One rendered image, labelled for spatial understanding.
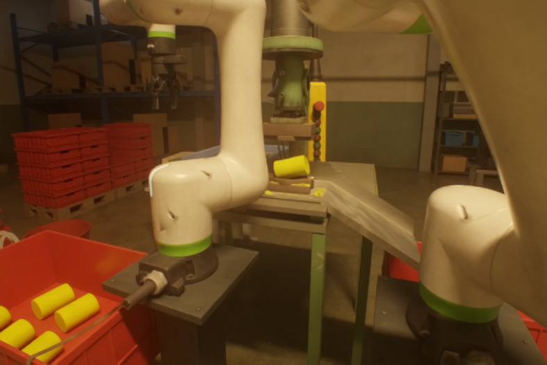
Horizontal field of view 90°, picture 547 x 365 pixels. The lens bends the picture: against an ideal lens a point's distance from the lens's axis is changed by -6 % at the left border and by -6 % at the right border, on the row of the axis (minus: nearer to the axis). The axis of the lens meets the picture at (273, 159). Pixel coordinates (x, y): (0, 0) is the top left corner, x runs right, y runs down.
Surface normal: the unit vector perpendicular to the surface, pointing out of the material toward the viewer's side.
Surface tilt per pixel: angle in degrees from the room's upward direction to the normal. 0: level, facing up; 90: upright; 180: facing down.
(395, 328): 0
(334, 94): 90
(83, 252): 90
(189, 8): 130
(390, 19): 149
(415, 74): 90
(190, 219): 90
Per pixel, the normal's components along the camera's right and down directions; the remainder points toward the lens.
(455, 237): -0.97, 0.00
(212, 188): 0.66, 0.07
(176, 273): 0.92, -0.08
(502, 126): -0.78, 0.62
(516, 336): 0.00, -0.98
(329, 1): -0.62, 0.78
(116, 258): -0.32, 0.18
